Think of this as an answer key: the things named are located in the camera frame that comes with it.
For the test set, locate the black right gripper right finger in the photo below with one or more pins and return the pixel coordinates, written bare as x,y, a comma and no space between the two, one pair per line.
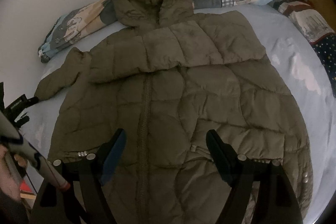
276,200

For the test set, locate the navy star pattern pillow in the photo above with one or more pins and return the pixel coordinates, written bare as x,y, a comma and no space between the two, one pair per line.
326,51

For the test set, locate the person's left hand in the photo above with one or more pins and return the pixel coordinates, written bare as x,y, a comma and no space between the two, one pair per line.
9,186

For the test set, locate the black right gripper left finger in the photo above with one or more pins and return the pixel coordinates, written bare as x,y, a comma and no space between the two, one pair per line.
92,172

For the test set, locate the olive green puffer jacket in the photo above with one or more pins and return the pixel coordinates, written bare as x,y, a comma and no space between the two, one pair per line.
167,78

